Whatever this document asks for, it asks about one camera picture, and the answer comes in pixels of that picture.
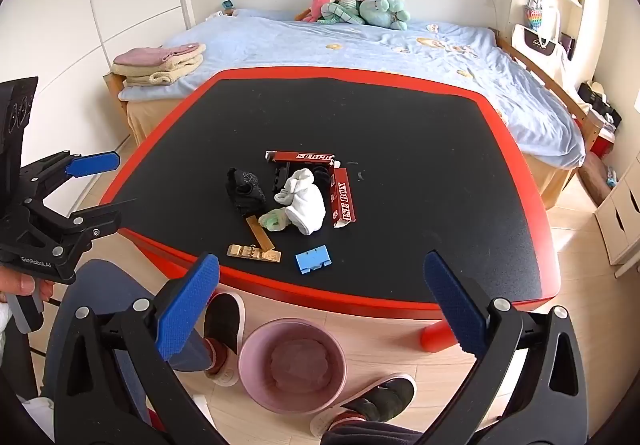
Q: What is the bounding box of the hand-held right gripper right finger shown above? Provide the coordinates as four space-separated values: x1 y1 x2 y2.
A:
415 250 589 445

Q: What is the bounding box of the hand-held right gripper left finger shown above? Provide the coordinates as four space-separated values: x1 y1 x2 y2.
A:
52 252 226 445

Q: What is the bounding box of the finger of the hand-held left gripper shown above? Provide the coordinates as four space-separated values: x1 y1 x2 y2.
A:
20 150 122 199
24 198 137 272

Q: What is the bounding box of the notched wooden block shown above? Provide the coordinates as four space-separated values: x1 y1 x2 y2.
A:
226 244 282 264

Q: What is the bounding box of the pink trash bin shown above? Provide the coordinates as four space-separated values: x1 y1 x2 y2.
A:
237 318 347 415

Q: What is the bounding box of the wooden stick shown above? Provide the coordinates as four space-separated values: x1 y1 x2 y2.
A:
245 215 277 252

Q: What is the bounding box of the green white fuzzy sock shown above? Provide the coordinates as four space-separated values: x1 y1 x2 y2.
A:
258 206 295 232

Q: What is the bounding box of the black patterned sock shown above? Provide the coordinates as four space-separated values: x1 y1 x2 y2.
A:
225 168 267 216

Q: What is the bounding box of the blue plastic piece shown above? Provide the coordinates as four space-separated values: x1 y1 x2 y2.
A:
294 245 329 275

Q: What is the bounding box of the red box white lettering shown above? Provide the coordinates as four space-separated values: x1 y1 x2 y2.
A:
327 166 359 229

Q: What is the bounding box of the person's left hand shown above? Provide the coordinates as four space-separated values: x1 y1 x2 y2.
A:
0 267 54 307

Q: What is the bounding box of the dark slipper white sole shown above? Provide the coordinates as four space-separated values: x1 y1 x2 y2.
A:
309 373 417 437
202 291 246 387

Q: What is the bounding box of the pink folded towel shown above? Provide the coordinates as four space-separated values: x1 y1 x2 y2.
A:
113 47 169 68

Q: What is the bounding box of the cream folded blanket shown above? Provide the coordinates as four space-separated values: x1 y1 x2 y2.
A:
110 43 207 87

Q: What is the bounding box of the red black table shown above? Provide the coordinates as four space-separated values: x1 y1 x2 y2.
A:
99 67 561 354

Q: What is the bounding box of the person's right leg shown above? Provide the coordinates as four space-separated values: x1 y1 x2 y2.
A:
320 420 426 445

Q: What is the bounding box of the white drawer unit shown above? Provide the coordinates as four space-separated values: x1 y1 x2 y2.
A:
594 164 640 272

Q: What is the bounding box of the brown floor cushion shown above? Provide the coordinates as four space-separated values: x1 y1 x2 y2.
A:
581 152 614 206

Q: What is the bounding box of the red storage box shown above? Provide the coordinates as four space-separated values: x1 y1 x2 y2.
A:
594 127 617 158

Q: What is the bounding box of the wooden bed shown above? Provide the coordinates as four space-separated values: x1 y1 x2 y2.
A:
102 7 609 212

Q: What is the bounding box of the light blue printed blanket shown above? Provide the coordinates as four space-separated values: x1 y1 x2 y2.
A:
120 7 587 170

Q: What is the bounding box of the white tote bag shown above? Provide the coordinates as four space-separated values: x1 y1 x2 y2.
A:
510 5 569 76

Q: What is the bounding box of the striped teal plush toy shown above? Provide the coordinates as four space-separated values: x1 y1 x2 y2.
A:
319 0 364 26

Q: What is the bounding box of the teal plush bear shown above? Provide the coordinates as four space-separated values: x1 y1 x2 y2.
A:
358 0 412 31

